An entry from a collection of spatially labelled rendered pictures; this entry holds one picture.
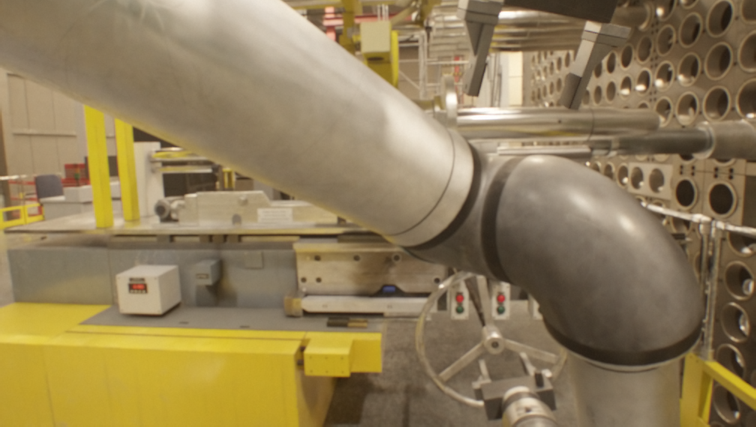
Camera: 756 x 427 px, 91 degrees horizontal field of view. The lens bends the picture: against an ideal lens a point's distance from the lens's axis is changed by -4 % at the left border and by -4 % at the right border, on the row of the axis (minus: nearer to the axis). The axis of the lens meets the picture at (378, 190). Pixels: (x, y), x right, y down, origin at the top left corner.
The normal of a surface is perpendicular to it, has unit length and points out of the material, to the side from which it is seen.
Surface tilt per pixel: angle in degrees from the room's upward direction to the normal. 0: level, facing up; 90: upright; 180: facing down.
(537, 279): 108
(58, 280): 90
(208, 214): 90
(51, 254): 90
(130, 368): 90
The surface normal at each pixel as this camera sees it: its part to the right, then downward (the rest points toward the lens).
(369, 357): -0.08, 0.11
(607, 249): -0.19, -0.19
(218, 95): 0.36, 0.54
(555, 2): 0.11, 0.49
